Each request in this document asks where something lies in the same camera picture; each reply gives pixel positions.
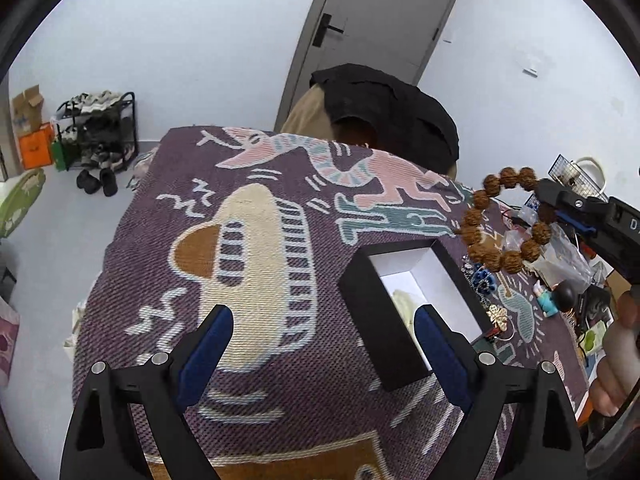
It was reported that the brown wooden bead bracelet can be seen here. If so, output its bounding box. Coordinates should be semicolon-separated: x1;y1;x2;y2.
459;166;558;276

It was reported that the blue braided cord bracelet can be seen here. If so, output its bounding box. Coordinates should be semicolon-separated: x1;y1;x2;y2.
462;259;499;296

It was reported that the gold butterfly brooch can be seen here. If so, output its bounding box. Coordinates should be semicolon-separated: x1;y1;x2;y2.
486;304;509;333

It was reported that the black jewelry box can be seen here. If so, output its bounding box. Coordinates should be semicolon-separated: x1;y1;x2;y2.
338;238;492;391

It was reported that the person right hand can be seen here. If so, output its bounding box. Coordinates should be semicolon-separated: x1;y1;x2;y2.
589;285;639;417

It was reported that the clear plastic bag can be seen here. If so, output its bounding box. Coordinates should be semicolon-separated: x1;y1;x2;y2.
518;223;594;294

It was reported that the cream handbag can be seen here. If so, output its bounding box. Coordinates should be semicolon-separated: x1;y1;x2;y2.
572;156;608;197

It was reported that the black-haired boy figurine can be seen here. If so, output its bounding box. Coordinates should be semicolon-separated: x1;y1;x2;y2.
533;280;578;318

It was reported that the green white carton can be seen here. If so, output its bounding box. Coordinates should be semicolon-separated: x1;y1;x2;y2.
578;320;608;356

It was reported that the grey door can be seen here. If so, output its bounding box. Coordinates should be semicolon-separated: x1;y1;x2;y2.
274;0;456;128

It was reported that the patterned purple woven blanket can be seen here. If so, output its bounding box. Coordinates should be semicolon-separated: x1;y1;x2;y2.
74;127;587;479

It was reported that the green round floor mat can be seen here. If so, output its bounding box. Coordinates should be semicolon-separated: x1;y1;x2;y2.
1;168;46;238

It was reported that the tan chair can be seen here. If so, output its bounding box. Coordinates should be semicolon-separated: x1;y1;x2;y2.
280;84;458;179

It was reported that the orange paper bag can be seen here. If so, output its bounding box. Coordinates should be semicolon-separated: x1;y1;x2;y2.
18;122;54;170

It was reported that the black shoe rack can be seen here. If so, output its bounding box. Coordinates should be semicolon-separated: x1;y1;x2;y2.
51;90;139;172

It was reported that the cardboard box on floor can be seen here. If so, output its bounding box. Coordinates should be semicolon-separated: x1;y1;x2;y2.
12;84;44;136

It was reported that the black wire wall basket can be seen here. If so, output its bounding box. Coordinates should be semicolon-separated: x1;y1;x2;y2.
548;154;608;200

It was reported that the white light switch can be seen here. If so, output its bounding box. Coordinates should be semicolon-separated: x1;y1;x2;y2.
523;67;539;78

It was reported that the black door handle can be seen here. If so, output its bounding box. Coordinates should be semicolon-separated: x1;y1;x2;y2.
311;13;344;48

